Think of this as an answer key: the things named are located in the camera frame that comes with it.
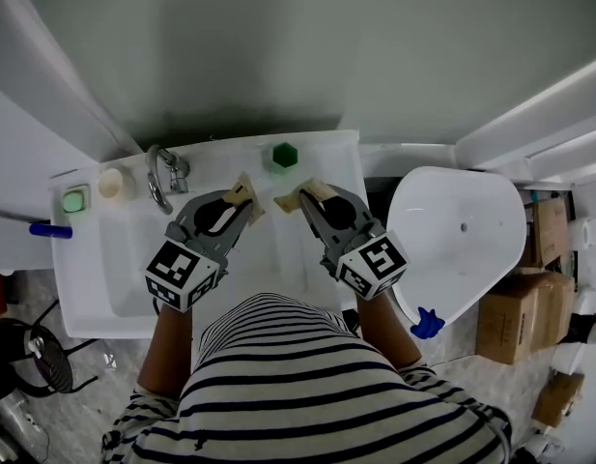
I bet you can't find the green cup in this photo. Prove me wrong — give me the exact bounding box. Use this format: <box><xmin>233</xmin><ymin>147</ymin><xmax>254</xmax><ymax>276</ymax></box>
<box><xmin>263</xmin><ymin>142</ymin><xmax>299</xmax><ymax>176</ymax></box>

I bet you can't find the person's right forearm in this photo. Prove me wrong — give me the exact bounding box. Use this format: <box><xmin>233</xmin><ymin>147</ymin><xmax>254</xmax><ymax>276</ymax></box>
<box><xmin>355</xmin><ymin>290</ymin><xmax>425</xmax><ymax>369</ymax></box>

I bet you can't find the chrome faucet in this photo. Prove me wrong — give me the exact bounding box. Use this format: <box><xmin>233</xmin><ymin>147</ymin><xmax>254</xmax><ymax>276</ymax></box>
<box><xmin>146</xmin><ymin>143</ymin><xmax>192</xmax><ymax>217</ymax></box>

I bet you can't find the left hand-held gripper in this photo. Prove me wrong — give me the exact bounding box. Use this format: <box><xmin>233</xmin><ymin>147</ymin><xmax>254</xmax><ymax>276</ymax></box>
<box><xmin>143</xmin><ymin>189</ymin><xmax>255</xmax><ymax>315</ymax></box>

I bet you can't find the large cardboard box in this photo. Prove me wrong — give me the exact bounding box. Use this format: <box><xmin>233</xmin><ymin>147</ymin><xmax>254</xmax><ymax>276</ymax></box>
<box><xmin>475</xmin><ymin>273</ymin><xmax>577</xmax><ymax>366</ymax></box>

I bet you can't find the black round stool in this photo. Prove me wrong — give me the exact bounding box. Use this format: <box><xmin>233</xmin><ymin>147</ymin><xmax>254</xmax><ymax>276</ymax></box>
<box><xmin>0</xmin><ymin>316</ymin><xmax>99</xmax><ymax>398</ymax></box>

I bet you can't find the white paper roll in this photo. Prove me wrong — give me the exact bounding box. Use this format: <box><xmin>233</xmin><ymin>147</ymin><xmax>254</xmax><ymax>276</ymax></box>
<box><xmin>567</xmin><ymin>217</ymin><xmax>596</xmax><ymax>251</ymax></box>

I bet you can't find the white low cabinet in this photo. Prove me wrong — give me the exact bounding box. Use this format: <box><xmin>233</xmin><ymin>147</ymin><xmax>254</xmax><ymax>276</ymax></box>
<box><xmin>0</xmin><ymin>219</ymin><xmax>58</xmax><ymax>273</ymax></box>

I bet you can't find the blue bottle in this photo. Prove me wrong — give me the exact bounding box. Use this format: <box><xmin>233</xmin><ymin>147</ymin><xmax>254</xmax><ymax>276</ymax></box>
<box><xmin>28</xmin><ymin>221</ymin><xmax>74</xmax><ymax>241</ymax></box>

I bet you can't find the flat cardboard box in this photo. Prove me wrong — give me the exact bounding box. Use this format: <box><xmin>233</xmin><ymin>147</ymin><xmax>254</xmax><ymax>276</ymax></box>
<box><xmin>533</xmin><ymin>197</ymin><xmax>570</xmax><ymax>268</ymax></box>

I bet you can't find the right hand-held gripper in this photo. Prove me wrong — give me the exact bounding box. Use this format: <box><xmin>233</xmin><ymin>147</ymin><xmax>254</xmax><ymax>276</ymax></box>
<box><xmin>298</xmin><ymin>187</ymin><xmax>410</xmax><ymax>302</ymax></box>

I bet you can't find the white stepped panel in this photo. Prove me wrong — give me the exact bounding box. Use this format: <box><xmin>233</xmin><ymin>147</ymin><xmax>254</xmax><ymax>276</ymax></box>
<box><xmin>456</xmin><ymin>55</ymin><xmax>596</xmax><ymax>184</ymax></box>

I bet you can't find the white freestanding basin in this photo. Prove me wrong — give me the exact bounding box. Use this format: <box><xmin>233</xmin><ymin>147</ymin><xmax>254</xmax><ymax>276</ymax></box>
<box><xmin>385</xmin><ymin>165</ymin><xmax>528</xmax><ymax>326</ymax></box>

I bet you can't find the striped long-sleeve shirt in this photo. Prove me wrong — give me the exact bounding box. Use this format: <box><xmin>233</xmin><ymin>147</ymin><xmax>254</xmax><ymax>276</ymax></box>
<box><xmin>101</xmin><ymin>292</ymin><xmax>515</xmax><ymax>464</ymax></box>

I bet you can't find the small cardboard box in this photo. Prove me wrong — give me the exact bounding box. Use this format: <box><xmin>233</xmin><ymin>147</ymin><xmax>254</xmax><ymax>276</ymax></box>
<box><xmin>530</xmin><ymin>371</ymin><xmax>586</xmax><ymax>427</ymax></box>

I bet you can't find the beige cup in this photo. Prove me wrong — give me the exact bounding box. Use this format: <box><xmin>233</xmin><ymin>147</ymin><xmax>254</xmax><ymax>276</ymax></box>
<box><xmin>98</xmin><ymin>166</ymin><xmax>135</xmax><ymax>200</ymax></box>

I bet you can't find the person's left forearm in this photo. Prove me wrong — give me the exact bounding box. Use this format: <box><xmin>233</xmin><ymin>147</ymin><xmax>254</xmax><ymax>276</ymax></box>
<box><xmin>136</xmin><ymin>302</ymin><xmax>195</xmax><ymax>398</ymax></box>

